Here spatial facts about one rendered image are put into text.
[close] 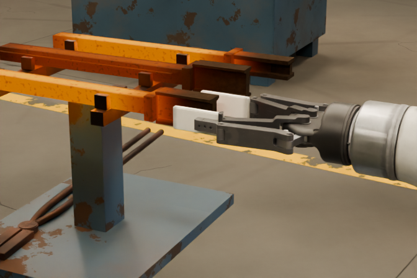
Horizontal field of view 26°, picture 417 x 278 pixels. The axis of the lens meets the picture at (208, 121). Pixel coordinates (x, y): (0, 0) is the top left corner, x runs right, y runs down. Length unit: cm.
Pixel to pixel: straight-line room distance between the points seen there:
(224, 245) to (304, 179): 64
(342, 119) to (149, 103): 26
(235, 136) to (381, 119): 17
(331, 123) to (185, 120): 19
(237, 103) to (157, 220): 36
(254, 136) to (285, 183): 236
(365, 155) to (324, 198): 227
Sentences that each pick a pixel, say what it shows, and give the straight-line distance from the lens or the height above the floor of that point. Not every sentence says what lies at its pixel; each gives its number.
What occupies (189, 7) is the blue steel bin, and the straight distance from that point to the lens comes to 471.
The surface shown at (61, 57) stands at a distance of 141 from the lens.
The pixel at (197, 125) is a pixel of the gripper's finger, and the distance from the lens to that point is 112.
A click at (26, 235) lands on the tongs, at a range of 143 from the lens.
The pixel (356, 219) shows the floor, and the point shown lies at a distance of 318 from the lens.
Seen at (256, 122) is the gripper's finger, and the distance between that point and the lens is 110.
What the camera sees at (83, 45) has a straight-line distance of 153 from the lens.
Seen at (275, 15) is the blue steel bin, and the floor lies 37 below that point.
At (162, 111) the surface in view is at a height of 95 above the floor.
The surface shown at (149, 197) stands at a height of 70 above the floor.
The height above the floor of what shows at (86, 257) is 70.
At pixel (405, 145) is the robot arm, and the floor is 97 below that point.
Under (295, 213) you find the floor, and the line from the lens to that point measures 320.
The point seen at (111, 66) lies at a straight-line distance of 136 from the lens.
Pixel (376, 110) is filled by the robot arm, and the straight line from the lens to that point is 107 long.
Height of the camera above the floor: 133
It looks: 19 degrees down
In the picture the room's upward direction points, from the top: straight up
